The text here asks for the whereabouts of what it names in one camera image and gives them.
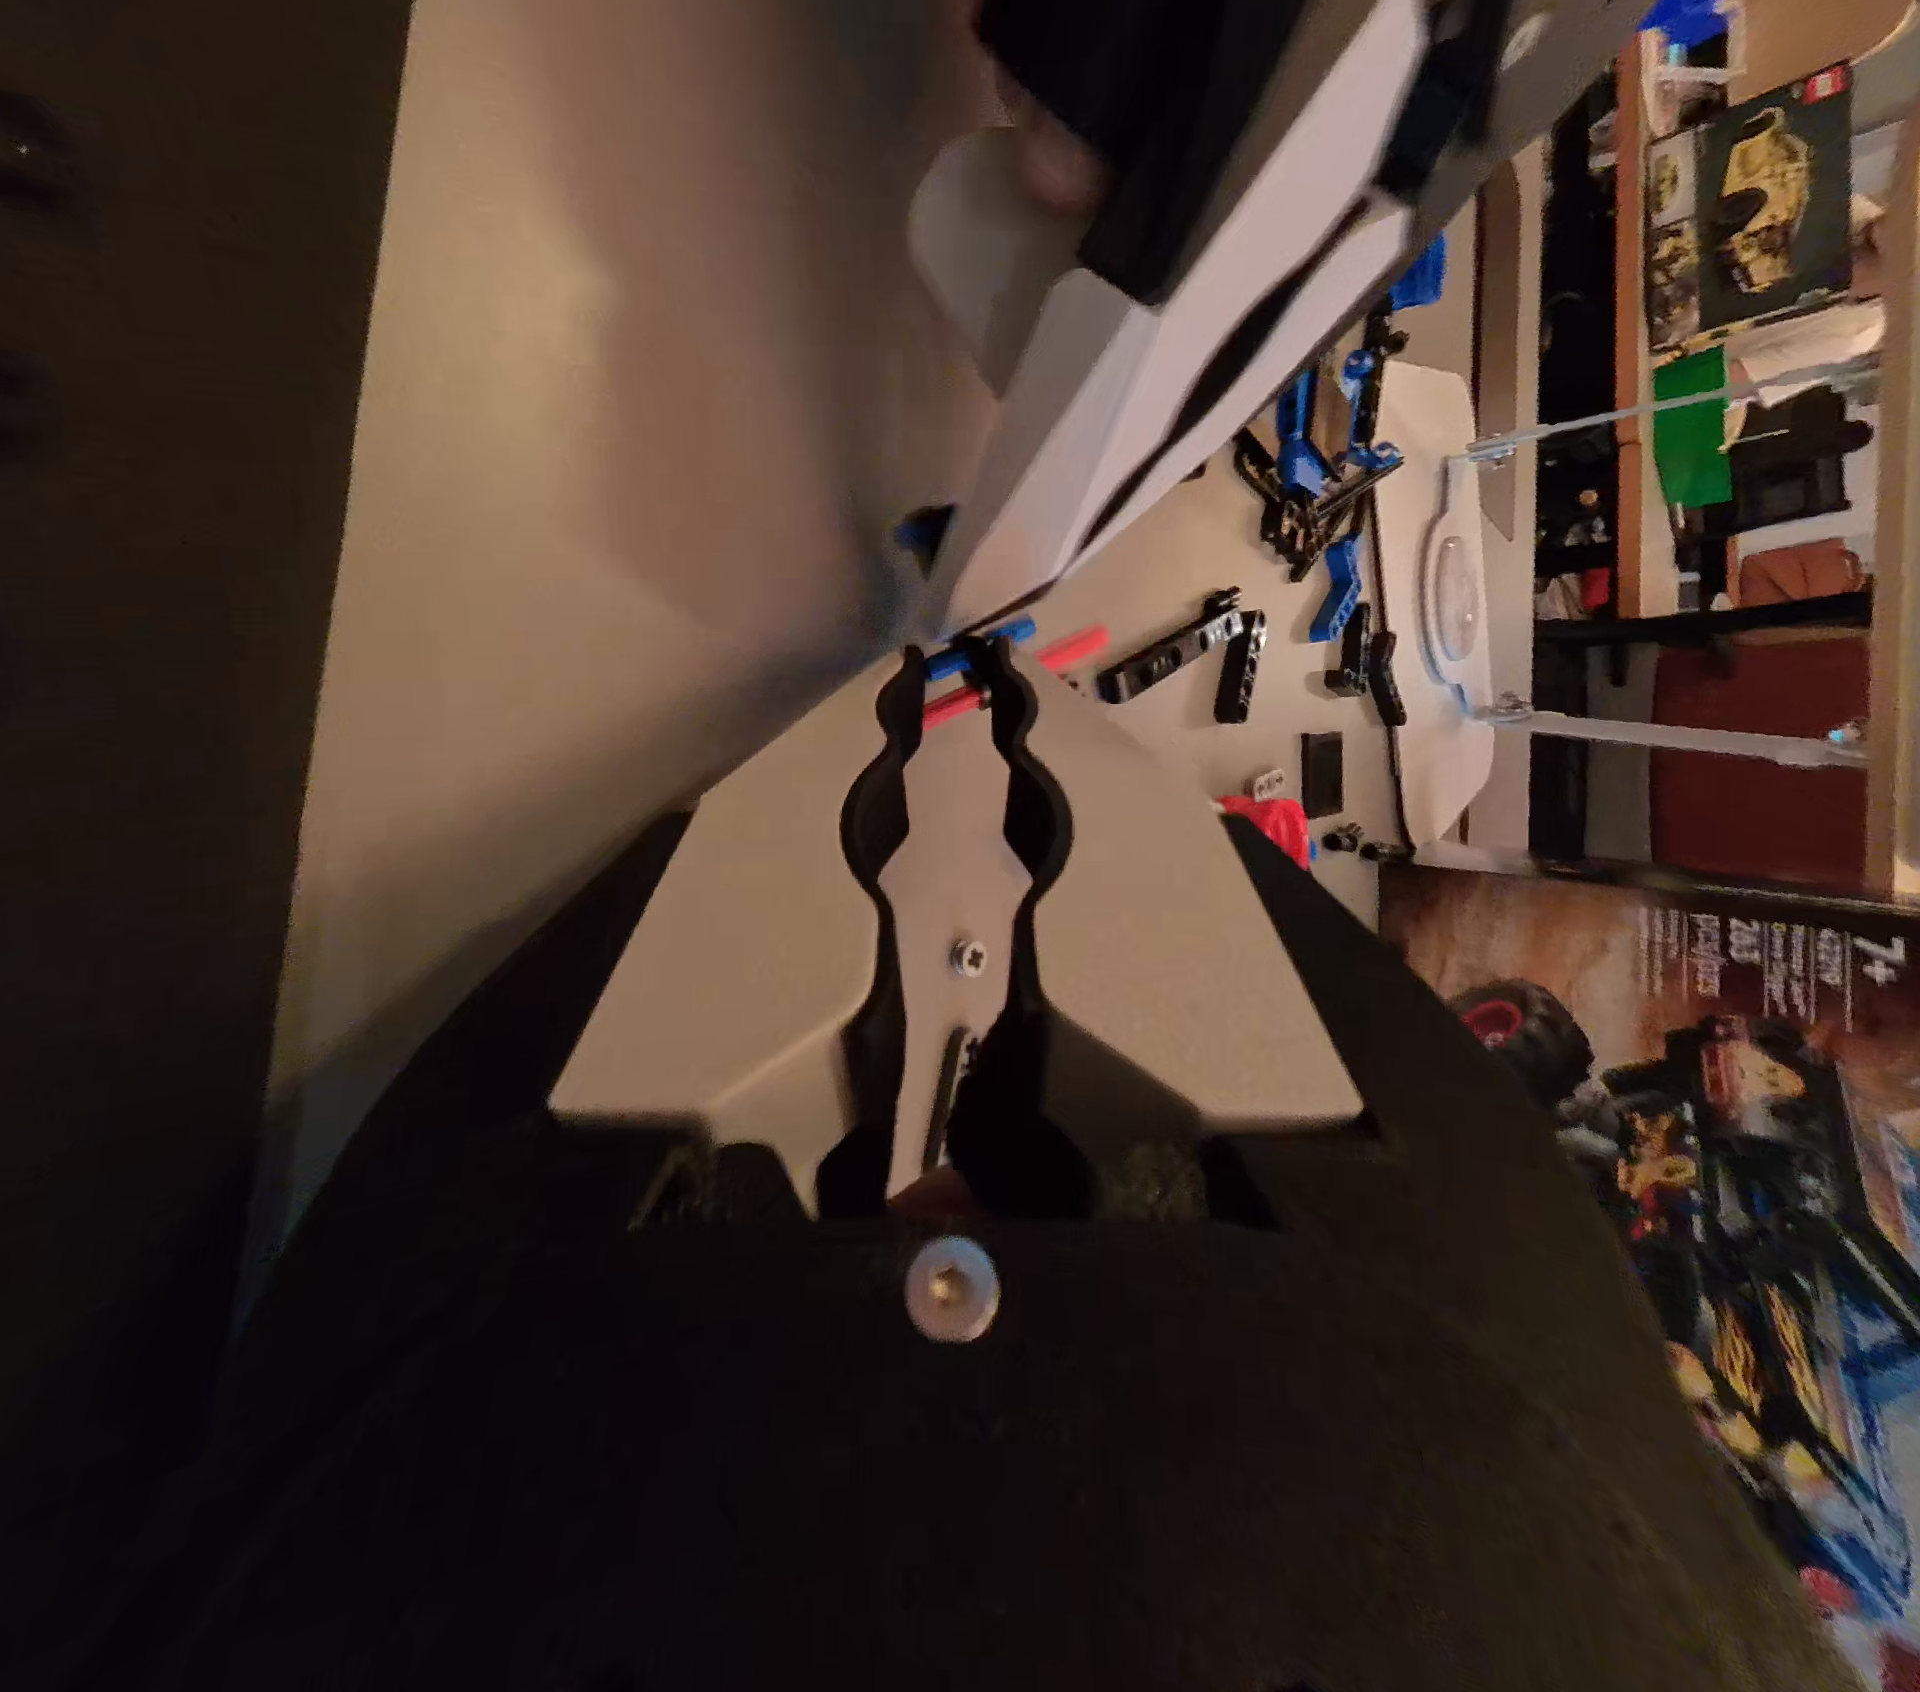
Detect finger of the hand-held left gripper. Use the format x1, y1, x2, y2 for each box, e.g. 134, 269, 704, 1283
918, 0, 1438, 644
1073, 198, 1420, 584

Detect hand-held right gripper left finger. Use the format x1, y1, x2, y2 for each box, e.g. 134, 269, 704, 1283
546, 644, 924, 1222

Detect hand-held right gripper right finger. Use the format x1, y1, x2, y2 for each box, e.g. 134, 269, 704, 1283
948, 630, 1369, 1222

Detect red toy axle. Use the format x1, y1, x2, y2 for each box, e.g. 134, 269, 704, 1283
918, 626, 1117, 733

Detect grey desk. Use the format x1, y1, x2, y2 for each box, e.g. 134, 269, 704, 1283
241, 0, 1548, 1289

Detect blue toy panel piece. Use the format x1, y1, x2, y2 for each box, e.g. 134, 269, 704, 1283
1275, 348, 1404, 510

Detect red toy wheel hub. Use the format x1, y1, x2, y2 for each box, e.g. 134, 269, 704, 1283
1219, 793, 1313, 876

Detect grey small connector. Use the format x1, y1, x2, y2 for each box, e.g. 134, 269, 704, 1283
918, 1027, 980, 1176

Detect blue angled beam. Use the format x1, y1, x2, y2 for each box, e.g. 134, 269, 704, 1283
1308, 535, 1370, 644

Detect scattered black toy beams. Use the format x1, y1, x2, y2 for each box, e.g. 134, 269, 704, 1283
1094, 318, 1420, 862

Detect green box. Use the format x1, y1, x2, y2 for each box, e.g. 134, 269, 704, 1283
1651, 348, 1735, 510

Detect dark box with yellow car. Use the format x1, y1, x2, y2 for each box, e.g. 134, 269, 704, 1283
1642, 63, 1862, 351

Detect dark toy set box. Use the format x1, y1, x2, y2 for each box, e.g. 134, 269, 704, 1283
1381, 858, 1920, 1663

